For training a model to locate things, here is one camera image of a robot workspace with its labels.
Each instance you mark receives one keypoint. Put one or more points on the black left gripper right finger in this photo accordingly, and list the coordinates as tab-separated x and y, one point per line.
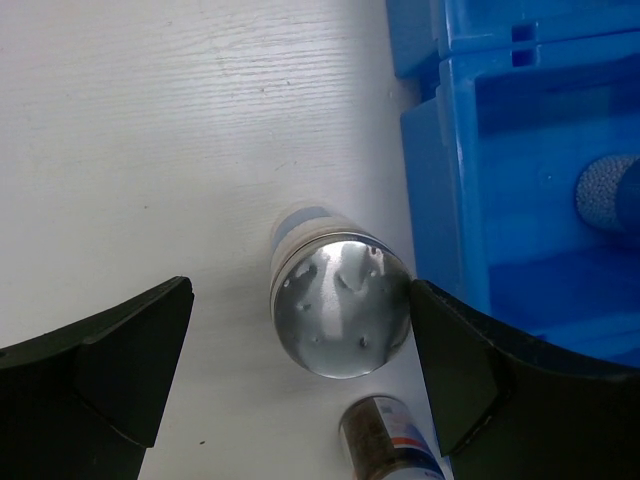
507	405

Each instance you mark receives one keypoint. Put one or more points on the left white-lid spice jar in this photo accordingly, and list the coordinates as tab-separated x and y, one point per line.
381	441

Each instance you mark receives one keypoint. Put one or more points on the blue three-compartment plastic bin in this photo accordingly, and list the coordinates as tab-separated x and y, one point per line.
517	99

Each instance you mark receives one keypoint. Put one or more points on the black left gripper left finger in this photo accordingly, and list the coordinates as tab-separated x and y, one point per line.
86	401

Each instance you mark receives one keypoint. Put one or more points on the blue-label silver-lid shaker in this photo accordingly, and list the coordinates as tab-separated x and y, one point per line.
339	296
607	194

